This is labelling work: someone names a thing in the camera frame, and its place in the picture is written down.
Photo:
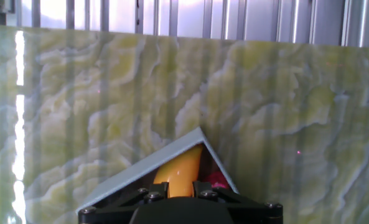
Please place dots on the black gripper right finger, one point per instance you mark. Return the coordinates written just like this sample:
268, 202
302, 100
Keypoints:
203, 190

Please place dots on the green marble pattern mat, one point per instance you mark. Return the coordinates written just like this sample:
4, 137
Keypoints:
78, 93

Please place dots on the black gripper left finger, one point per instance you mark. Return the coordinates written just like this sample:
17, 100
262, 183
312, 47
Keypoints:
159, 191

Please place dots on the small pink toy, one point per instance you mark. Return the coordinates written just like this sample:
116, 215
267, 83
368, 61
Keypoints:
216, 180

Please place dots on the light blue gift box base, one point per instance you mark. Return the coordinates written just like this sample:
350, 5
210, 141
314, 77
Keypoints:
147, 165

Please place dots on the yellow orange toy mango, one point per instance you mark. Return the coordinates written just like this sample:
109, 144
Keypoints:
181, 171

